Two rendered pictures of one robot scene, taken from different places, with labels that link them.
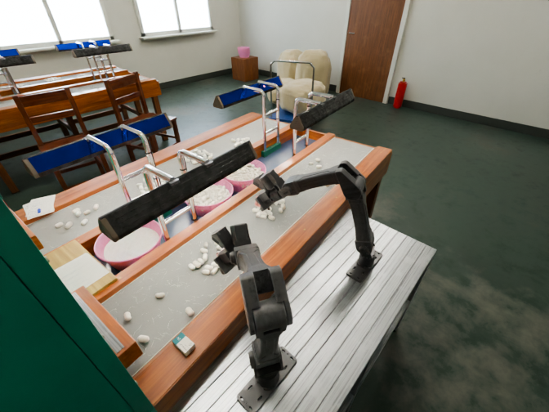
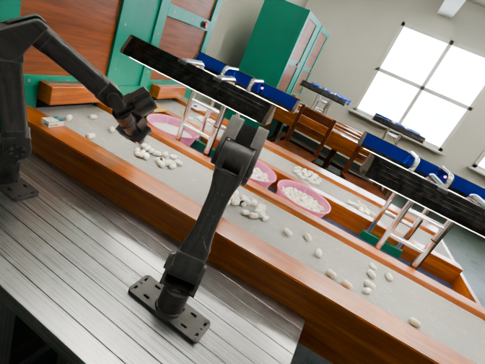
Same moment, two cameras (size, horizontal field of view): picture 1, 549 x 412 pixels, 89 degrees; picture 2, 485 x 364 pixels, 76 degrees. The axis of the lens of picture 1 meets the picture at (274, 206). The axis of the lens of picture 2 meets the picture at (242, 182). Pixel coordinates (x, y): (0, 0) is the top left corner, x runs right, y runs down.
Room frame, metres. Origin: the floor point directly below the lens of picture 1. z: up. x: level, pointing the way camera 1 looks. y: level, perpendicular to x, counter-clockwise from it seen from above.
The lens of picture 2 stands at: (0.59, -0.87, 1.26)
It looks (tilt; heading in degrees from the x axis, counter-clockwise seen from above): 23 degrees down; 63
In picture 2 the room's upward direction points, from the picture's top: 25 degrees clockwise
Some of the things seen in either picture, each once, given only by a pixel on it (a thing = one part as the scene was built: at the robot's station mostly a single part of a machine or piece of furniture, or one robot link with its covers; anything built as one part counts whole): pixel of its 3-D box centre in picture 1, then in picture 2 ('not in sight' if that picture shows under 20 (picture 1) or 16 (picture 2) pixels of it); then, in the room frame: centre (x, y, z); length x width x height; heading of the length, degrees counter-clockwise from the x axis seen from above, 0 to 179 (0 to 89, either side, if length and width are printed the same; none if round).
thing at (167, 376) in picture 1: (313, 230); (232, 258); (1.01, -0.19, 0.67); 1.81 x 0.12 x 0.19; 143
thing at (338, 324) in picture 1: (274, 278); (143, 213); (0.75, 0.00, 0.65); 1.20 x 0.90 x 0.04; 138
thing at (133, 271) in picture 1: (252, 196); (268, 206); (1.25, 0.12, 0.71); 1.81 x 0.06 x 0.11; 143
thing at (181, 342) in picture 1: (184, 343); (53, 121); (0.41, 0.27, 0.78); 0.06 x 0.04 x 0.02; 53
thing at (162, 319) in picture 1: (278, 204); (258, 218); (1.14, -0.02, 0.73); 1.81 x 0.30 x 0.02; 143
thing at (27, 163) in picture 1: (108, 139); (245, 81); (1.16, 0.74, 1.08); 0.62 x 0.08 x 0.07; 143
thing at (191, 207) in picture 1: (187, 211); (193, 120); (0.88, 0.35, 0.90); 0.20 x 0.19 x 0.45; 143
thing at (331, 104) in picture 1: (326, 106); (457, 208); (1.60, -0.29, 1.08); 0.62 x 0.08 x 0.07; 143
